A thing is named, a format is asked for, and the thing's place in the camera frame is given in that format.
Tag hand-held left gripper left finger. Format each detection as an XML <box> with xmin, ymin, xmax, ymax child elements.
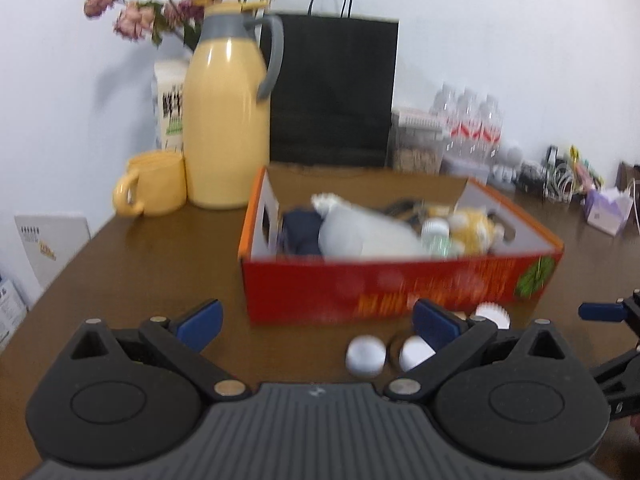
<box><xmin>70</xmin><ymin>299</ymin><xmax>251</xmax><ymax>403</ymax></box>

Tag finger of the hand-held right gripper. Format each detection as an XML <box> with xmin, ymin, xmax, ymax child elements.
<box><xmin>578</xmin><ymin>290</ymin><xmax>640</xmax><ymax>323</ymax></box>
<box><xmin>590</xmin><ymin>345</ymin><xmax>640</xmax><ymax>418</ymax></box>

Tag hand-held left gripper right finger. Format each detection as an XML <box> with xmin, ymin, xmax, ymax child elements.
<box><xmin>382</xmin><ymin>298</ymin><xmax>568</xmax><ymax>403</ymax></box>

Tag white ribbed plastic cap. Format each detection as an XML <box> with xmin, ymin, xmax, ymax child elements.
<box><xmin>467</xmin><ymin>301</ymin><xmax>511</xmax><ymax>331</ymax></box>

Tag iridescent green white bag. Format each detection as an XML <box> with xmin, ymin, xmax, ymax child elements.
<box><xmin>420</xmin><ymin>217</ymin><xmax>463</xmax><ymax>259</ymax></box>

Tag yellow white plush toy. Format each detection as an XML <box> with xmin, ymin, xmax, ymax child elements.
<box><xmin>447</xmin><ymin>207</ymin><xmax>506</xmax><ymax>253</ymax></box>

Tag red cardboard box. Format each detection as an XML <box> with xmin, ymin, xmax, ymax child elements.
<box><xmin>237</xmin><ymin>165</ymin><xmax>565</xmax><ymax>326</ymax></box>

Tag clear plastic swab container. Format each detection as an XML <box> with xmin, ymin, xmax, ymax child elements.
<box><xmin>317</xmin><ymin>205</ymin><xmax>431</xmax><ymax>260</ymax></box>

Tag navy blue pouch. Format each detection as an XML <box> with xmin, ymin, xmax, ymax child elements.
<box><xmin>277</xmin><ymin>208</ymin><xmax>328</xmax><ymax>257</ymax></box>

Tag white round cap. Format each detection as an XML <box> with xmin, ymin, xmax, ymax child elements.
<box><xmin>398</xmin><ymin>335</ymin><xmax>436</xmax><ymax>372</ymax></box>
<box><xmin>346</xmin><ymin>335</ymin><xmax>387</xmax><ymax>377</ymax></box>

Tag purple tissue box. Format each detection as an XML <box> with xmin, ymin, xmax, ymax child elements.
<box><xmin>584</xmin><ymin>187</ymin><xmax>633</xmax><ymax>237</ymax></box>

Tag brown cardboard piece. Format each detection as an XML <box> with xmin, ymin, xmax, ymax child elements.
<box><xmin>617</xmin><ymin>161</ymin><xmax>640</xmax><ymax>206</ymax></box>

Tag colourful snack packets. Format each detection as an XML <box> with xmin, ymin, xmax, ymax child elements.
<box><xmin>567</xmin><ymin>146</ymin><xmax>603</xmax><ymax>193</ymax></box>

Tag yellow mug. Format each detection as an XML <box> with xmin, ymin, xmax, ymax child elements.
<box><xmin>112</xmin><ymin>150</ymin><xmax>187</xmax><ymax>217</ymax></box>

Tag clear jar of seeds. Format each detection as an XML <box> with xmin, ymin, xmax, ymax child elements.
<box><xmin>390</xmin><ymin>107</ymin><xmax>448</xmax><ymax>173</ymax></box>

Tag white booklet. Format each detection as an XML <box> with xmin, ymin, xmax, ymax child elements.
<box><xmin>14</xmin><ymin>212</ymin><xmax>92</xmax><ymax>293</ymax></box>

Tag white robot toy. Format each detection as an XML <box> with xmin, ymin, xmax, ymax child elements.
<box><xmin>490</xmin><ymin>142</ymin><xmax>523</xmax><ymax>191</ymax></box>

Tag blue white box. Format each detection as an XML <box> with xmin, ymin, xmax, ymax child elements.
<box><xmin>0</xmin><ymin>272</ymin><xmax>28</xmax><ymax>351</ymax></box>

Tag yellow thermos jug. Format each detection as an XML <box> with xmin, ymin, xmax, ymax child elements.
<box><xmin>182</xmin><ymin>1</ymin><xmax>285</xmax><ymax>210</ymax></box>

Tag clear water bottle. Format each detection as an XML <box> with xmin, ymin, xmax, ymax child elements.
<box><xmin>477</xmin><ymin>94</ymin><xmax>504</xmax><ymax>162</ymax></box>
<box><xmin>457</xmin><ymin>88</ymin><xmax>484</xmax><ymax>159</ymax></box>
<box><xmin>431</xmin><ymin>84</ymin><xmax>463</xmax><ymax>157</ymax></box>

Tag white milk carton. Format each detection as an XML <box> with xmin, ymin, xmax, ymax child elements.
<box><xmin>151</xmin><ymin>59</ymin><xmax>191</xmax><ymax>153</ymax></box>

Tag black paper bag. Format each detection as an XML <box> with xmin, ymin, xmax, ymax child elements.
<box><xmin>270</xmin><ymin>0</ymin><xmax>400</xmax><ymax>168</ymax></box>

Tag dried pink rose bouquet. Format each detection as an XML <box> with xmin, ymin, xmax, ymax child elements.
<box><xmin>82</xmin><ymin>0</ymin><xmax>288</xmax><ymax>51</ymax></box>

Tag tangle of charger cables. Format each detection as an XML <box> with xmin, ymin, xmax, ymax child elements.
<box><xmin>520</xmin><ymin>145</ymin><xmax>583</xmax><ymax>203</ymax></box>

